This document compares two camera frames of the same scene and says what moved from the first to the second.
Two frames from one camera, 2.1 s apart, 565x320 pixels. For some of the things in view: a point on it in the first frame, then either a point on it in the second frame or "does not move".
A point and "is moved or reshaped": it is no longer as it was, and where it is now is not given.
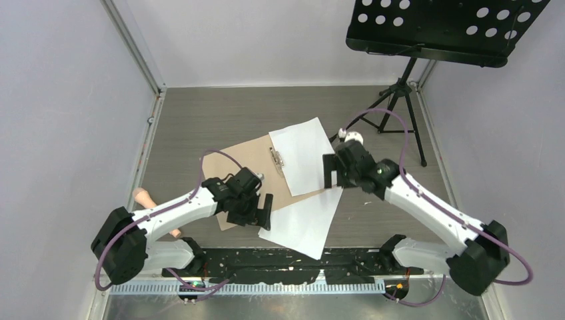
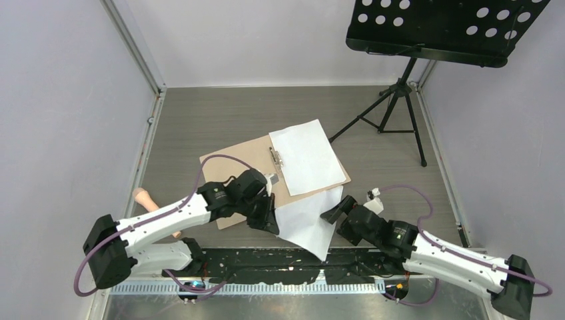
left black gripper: x=256 y=216 does not move
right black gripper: x=332 y=162 -> x=344 y=206
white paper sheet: x=300 y=148 does not move
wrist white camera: x=352 y=135 -> x=374 y=203
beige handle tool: x=144 y=199 does not move
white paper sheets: x=303 y=225 is moved or reshaped
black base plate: x=337 y=266 does not move
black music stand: x=482 y=33 does not move
